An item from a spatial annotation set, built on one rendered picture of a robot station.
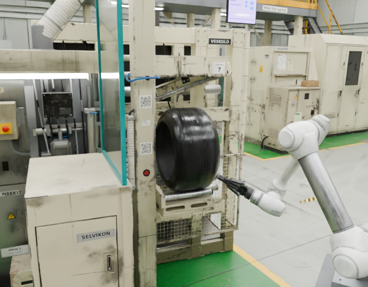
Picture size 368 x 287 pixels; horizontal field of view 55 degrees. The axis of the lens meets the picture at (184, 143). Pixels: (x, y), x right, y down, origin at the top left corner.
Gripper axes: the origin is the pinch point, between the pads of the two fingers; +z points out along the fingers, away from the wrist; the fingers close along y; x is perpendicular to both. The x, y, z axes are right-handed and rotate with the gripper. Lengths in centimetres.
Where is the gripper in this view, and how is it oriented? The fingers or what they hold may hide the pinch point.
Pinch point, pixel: (223, 179)
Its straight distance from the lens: 226.0
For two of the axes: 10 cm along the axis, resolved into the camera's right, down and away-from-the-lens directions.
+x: 4.8, -5.2, 7.1
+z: -8.5, -4.5, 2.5
